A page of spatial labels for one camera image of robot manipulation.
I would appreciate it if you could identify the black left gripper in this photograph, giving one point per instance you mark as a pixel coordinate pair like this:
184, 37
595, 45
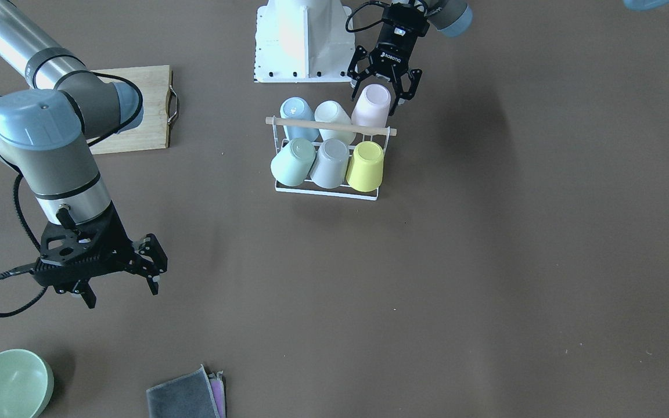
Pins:
394, 46

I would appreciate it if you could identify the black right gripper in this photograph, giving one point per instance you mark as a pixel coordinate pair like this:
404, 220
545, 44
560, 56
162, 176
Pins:
121, 231

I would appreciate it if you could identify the pink plastic cup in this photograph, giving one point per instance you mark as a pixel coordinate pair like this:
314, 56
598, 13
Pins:
372, 107

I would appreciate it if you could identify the mint green plastic cup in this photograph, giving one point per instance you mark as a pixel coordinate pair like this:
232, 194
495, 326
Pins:
292, 164

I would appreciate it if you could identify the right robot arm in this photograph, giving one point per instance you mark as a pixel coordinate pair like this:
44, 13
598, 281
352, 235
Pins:
60, 197

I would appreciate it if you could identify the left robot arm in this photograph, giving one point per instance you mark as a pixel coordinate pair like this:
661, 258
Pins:
450, 18

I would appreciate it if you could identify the cream white plastic cup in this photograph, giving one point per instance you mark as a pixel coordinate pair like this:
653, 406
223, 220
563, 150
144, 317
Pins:
331, 111

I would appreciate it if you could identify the light blue plastic cup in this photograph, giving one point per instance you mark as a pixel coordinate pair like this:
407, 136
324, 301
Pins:
298, 109

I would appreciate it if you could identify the yellow plastic cup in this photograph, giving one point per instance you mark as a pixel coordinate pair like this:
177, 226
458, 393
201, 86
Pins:
365, 171

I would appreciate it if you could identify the grey plastic cup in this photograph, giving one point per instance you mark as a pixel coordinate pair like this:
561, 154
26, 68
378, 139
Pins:
330, 166

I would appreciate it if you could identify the grey folded cloth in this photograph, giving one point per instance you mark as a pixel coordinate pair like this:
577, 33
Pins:
186, 396

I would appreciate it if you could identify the bamboo cutting board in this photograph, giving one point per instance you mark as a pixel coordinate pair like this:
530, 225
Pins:
159, 104

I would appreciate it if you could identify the purple folded cloth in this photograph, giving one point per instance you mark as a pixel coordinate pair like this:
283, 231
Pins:
217, 386

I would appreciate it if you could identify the green ceramic bowl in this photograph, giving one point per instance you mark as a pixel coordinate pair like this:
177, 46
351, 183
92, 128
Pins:
26, 383

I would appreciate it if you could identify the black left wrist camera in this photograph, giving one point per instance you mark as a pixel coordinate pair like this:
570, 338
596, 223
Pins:
406, 17

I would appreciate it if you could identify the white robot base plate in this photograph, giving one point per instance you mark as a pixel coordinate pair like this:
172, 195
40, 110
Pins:
303, 42

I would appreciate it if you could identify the white wire cup rack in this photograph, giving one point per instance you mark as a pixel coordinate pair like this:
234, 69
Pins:
380, 136

